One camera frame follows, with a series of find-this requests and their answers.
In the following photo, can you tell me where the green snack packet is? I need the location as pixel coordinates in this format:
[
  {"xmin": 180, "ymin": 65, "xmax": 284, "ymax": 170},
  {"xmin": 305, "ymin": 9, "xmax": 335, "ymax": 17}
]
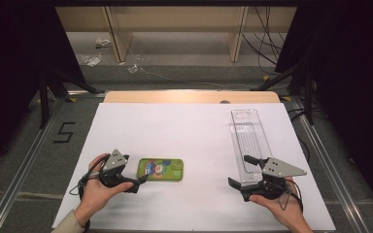
[{"xmin": 136, "ymin": 157, "xmax": 185, "ymax": 183}]

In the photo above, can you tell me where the black floor cable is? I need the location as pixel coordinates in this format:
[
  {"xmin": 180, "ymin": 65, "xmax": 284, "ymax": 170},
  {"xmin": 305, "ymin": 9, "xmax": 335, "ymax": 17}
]
[{"xmin": 286, "ymin": 106, "xmax": 325, "ymax": 163}]

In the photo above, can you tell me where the black curtain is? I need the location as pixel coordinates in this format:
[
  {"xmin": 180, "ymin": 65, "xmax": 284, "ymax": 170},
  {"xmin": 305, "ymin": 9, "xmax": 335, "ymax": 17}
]
[
  {"xmin": 0, "ymin": 0, "xmax": 85, "ymax": 171},
  {"xmin": 274, "ymin": 0, "xmax": 373, "ymax": 222}
]

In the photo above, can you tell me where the white paper sheet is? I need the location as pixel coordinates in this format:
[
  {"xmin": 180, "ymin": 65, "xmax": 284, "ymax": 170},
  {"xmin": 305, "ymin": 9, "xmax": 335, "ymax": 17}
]
[{"xmin": 51, "ymin": 102, "xmax": 337, "ymax": 232}]

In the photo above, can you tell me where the person's left hand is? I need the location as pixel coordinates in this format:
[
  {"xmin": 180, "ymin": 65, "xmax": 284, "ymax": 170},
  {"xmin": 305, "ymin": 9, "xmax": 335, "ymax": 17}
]
[{"xmin": 74, "ymin": 153, "xmax": 134, "ymax": 224}]

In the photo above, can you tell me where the light wooden desk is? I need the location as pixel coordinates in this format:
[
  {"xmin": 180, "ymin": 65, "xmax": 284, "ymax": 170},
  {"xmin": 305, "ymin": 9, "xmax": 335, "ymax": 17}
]
[{"xmin": 54, "ymin": 6, "xmax": 297, "ymax": 63}]

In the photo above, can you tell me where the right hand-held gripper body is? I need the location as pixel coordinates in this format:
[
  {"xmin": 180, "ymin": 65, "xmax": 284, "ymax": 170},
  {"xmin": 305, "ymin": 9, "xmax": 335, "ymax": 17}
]
[{"xmin": 248, "ymin": 156, "xmax": 308, "ymax": 202}]

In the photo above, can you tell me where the person's right hand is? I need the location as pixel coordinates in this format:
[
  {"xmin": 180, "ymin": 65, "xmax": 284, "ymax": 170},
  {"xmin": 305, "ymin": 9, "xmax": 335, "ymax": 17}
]
[{"xmin": 249, "ymin": 176, "xmax": 309, "ymax": 227}]

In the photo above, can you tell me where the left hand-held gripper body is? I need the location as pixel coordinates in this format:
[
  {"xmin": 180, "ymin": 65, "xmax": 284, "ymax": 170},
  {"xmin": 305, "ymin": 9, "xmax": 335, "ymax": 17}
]
[{"xmin": 98, "ymin": 149, "xmax": 134, "ymax": 189}]

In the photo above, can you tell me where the flat clear plastic wrapper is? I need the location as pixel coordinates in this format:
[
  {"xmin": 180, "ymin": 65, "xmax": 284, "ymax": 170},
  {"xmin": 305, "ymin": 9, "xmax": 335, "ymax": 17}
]
[{"xmin": 77, "ymin": 52, "xmax": 103, "ymax": 68}]

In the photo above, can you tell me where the clear plastic package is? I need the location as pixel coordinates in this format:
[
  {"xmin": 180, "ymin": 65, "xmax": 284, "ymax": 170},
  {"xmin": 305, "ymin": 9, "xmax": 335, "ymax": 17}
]
[{"xmin": 228, "ymin": 109, "xmax": 273, "ymax": 187}]

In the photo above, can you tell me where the bundle of black cables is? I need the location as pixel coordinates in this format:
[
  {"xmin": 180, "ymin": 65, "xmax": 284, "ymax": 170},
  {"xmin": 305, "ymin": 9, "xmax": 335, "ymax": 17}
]
[{"xmin": 241, "ymin": 6, "xmax": 288, "ymax": 76}]

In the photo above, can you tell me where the black metal stand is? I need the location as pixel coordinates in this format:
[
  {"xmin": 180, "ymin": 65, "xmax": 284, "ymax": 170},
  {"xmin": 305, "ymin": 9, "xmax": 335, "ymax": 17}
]
[
  {"xmin": 255, "ymin": 60, "xmax": 316, "ymax": 126},
  {"xmin": 38, "ymin": 68, "xmax": 107, "ymax": 130}
]

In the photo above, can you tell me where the aluminium floor rail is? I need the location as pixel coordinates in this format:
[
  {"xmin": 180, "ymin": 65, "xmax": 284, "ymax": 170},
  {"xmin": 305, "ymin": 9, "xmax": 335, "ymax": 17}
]
[
  {"xmin": 289, "ymin": 96, "xmax": 373, "ymax": 233},
  {"xmin": 0, "ymin": 96, "xmax": 66, "ymax": 233}
]

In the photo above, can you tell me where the crumpled white plastic wrapper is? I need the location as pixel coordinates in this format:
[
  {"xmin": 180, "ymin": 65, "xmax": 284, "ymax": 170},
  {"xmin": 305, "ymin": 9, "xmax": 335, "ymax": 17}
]
[{"xmin": 94, "ymin": 36, "xmax": 112, "ymax": 50}]

